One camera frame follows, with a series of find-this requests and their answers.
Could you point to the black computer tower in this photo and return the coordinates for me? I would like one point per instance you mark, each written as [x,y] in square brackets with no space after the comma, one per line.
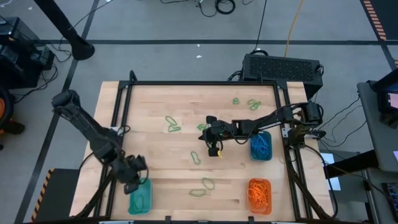
[280,70]

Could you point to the orange rubber band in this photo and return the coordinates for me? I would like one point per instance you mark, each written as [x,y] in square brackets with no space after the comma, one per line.
[258,188]
[260,199]
[262,202]
[255,196]
[264,193]

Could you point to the black keyboard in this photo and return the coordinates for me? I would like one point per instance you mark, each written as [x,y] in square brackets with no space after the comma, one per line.
[392,196]

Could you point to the knotted green rubber band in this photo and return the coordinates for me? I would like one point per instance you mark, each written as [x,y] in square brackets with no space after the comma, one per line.
[236,100]

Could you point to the grey desk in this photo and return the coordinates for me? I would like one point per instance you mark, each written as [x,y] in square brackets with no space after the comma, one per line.
[373,130]

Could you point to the black equipment cart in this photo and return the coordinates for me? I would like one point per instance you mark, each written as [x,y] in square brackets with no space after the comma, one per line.
[18,56]

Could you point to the black desk crossbar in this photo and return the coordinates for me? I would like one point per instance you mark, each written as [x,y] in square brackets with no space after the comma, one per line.
[348,165]

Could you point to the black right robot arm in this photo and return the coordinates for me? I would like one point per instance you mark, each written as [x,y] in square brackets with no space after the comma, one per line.
[273,119]

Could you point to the black hazard-striped floor mat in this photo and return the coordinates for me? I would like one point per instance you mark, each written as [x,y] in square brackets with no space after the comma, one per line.
[388,18]
[59,196]

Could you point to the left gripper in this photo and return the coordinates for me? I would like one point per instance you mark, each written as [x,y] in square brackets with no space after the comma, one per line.
[132,169]

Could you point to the black aluminium table frame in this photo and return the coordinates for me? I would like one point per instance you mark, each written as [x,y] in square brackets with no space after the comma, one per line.
[202,83]

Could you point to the orange black machine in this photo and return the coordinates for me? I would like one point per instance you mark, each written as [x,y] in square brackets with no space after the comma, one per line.
[2,107]

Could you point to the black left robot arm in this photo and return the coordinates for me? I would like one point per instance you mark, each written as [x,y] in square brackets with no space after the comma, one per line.
[90,130]

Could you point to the orange plastic basket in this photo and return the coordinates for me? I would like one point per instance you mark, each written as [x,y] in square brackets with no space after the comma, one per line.
[260,212]

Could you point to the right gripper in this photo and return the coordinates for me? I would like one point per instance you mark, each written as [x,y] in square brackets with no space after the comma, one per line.
[228,130]

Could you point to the mint green plastic basket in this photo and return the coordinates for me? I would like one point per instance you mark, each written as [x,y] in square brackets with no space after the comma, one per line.
[132,211]

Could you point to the black pole stand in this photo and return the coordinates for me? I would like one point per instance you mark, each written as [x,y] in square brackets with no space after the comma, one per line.
[62,25]

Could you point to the teal blue plastic basket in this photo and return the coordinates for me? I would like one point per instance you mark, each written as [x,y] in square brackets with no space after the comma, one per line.
[252,159]

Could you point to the black monitor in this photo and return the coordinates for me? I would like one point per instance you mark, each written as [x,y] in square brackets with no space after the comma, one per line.
[382,84]

